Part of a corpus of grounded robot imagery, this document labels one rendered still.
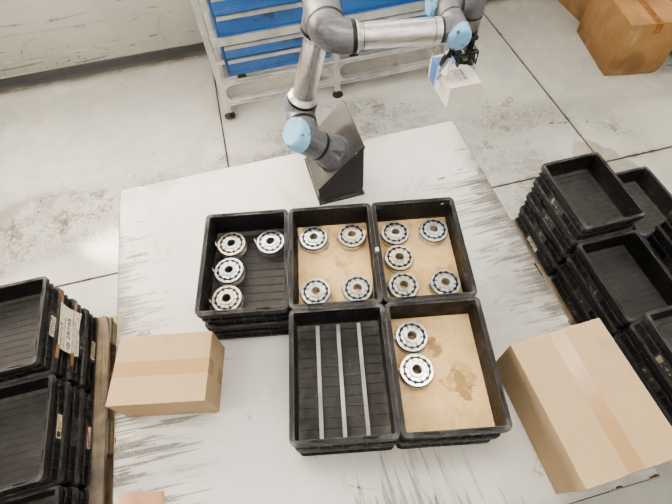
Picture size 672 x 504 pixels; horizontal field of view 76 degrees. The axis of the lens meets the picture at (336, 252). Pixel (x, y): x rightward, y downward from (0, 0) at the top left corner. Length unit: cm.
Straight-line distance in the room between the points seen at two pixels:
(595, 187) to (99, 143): 319
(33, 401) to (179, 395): 94
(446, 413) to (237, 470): 66
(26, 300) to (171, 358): 102
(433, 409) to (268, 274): 71
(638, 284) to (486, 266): 84
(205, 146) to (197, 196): 130
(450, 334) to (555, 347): 31
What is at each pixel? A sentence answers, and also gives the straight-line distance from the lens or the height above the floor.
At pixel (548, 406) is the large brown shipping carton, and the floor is 90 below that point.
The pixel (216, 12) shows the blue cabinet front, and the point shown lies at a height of 76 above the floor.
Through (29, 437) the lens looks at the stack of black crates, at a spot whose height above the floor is 38.
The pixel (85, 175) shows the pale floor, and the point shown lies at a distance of 348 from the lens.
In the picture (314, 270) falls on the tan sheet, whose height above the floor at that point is 83.
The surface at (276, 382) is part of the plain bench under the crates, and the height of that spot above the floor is 70.
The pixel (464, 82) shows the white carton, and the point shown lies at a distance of 176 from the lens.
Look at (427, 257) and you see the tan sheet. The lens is 159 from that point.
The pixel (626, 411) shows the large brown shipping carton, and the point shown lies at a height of 90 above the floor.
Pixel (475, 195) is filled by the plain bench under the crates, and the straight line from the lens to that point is 197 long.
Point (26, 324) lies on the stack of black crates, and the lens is 230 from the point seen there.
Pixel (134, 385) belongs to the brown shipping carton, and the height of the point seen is 86.
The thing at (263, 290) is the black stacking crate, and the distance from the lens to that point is 154.
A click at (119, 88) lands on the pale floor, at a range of 409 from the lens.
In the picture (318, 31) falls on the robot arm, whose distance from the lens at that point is 141.
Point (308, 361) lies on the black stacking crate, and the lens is 142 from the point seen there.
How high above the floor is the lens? 217
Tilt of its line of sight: 58 degrees down
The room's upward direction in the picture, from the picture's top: 4 degrees counter-clockwise
